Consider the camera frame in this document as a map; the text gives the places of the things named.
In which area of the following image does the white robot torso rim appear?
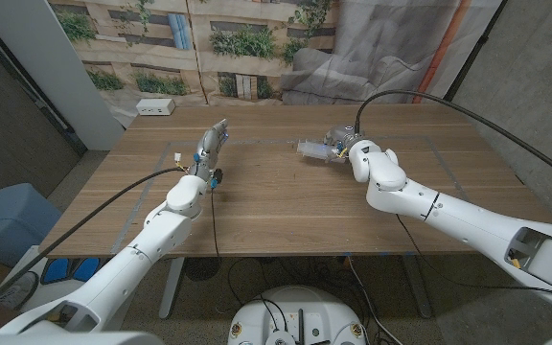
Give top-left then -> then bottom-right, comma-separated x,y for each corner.
0,330 -> 165,345

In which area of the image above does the white power outlet box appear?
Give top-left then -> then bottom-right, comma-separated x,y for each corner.
135,98 -> 176,117

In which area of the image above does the blue floor object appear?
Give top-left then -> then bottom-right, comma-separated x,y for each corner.
40,257 -> 101,285

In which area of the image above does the thin black left wrist cable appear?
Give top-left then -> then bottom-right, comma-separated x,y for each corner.
210,189 -> 222,260

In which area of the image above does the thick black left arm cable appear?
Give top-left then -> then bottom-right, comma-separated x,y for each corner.
0,166 -> 189,322

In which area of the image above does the grey sneaker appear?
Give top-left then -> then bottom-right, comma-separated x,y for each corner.
0,270 -> 41,311

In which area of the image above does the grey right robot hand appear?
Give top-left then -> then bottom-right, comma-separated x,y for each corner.
322,124 -> 366,162

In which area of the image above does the white floor cable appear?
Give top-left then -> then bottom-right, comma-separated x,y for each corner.
346,256 -> 404,345

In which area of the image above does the clear plastic syringe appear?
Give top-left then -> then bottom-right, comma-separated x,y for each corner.
296,140 -> 347,164

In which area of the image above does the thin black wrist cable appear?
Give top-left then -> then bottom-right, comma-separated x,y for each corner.
210,189 -> 222,260
395,214 -> 552,294

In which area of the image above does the printed fabric backdrop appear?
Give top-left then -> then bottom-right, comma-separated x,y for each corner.
48,0 -> 503,128

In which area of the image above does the black backdrop stand pole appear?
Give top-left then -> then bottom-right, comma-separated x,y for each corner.
441,0 -> 510,104

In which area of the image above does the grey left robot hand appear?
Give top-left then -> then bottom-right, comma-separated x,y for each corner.
189,118 -> 230,182

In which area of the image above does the black round floor foot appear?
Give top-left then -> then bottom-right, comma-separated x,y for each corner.
183,257 -> 223,283

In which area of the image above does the white table leg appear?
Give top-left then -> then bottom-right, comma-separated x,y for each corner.
158,257 -> 186,320
402,254 -> 434,320

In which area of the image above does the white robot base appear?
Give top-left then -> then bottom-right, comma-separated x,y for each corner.
226,285 -> 368,345

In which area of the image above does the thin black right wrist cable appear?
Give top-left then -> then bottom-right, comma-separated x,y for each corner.
395,214 -> 552,294

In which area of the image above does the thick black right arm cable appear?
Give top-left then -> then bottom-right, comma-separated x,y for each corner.
354,89 -> 552,192

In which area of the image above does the blue-grey upholstered seat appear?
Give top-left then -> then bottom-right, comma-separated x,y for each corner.
0,182 -> 62,268

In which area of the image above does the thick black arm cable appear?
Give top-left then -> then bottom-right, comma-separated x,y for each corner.
354,89 -> 552,192
0,166 -> 189,322

